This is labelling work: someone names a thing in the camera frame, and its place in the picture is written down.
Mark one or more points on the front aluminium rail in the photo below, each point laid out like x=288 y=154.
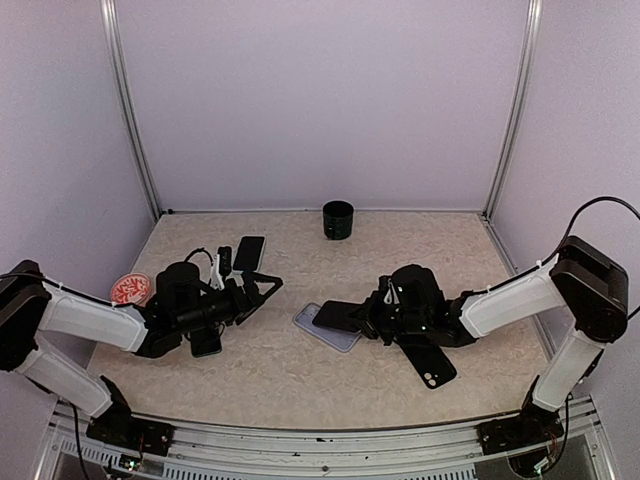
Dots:
x=201 y=450

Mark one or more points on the left aluminium frame post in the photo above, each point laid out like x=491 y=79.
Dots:
x=110 y=22

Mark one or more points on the aluminium frame post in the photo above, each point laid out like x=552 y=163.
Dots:
x=525 y=65
x=110 y=22

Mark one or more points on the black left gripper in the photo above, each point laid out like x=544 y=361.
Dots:
x=244 y=302

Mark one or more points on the right aluminium frame post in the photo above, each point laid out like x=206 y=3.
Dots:
x=525 y=65

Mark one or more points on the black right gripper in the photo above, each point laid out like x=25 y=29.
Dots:
x=367 y=317

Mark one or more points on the light blue phone case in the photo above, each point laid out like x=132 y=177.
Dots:
x=260 y=260

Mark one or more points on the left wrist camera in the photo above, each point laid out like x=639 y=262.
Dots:
x=223 y=263

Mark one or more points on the black phone white back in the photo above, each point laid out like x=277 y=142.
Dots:
x=249 y=252

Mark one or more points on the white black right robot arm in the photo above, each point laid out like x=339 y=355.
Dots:
x=409 y=305

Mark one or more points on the lavender phone case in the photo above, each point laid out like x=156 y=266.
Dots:
x=340 y=340

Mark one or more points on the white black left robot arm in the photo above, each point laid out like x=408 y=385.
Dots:
x=183 y=308

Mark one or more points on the dark green cup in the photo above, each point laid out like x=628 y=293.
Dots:
x=338 y=219

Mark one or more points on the red white patterned bowl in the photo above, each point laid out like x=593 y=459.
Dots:
x=132 y=288

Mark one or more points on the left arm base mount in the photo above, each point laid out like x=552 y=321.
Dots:
x=132 y=433

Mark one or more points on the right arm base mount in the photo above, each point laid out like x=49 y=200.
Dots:
x=502 y=435

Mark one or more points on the black phone case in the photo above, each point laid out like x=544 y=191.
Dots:
x=430 y=362

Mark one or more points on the black phone dark edge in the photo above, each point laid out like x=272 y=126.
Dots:
x=333 y=315

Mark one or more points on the black phone green edge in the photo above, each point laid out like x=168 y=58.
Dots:
x=203 y=346

